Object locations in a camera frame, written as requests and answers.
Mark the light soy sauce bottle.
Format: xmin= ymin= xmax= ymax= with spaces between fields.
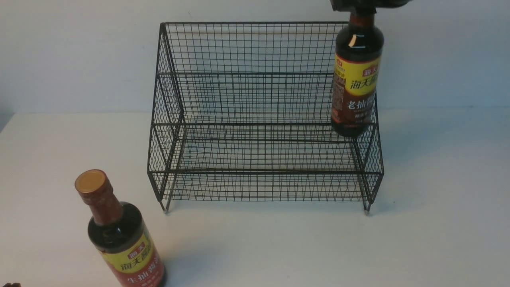
xmin=75 ymin=169 xmax=167 ymax=287

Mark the black wire mesh rack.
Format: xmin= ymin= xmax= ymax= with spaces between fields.
xmin=147 ymin=22 xmax=384 ymax=216

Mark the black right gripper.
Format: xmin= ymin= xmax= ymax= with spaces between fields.
xmin=330 ymin=0 xmax=410 ymax=12

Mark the dark soy sauce bottle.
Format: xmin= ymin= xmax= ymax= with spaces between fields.
xmin=330 ymin=8 xmax=384 ymax=138

